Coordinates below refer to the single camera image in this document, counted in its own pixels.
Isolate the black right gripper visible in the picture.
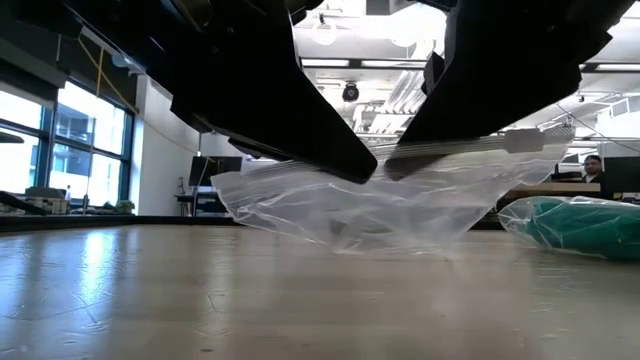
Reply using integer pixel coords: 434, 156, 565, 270
384, 0, 636, 182

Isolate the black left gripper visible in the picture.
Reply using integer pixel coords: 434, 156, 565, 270
64, 0, 379, 185

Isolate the small clear plastic bag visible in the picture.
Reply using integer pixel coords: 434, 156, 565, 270
210, 124, 576, 256

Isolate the large clear plastic bag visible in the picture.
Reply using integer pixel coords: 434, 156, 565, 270
498, 194, 640, 264

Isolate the green bandage roll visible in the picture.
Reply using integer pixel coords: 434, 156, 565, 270
524, 198, 640, 261

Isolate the background desk with monitor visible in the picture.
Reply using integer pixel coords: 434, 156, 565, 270
174, 154, 244, 217

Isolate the long ceiling light strip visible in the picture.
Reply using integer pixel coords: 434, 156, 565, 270
299, 58, 640, 72

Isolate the wooden workbench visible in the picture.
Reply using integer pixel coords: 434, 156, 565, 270
504, 182, 601, 200

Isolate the person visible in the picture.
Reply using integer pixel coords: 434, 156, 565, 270
582, 154, 609, 185

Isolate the computer monitor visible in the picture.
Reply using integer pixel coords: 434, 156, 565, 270
602, 155, 640, 194

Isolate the black aluminium rig frame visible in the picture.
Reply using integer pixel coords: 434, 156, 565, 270
0, 214, 504, 234

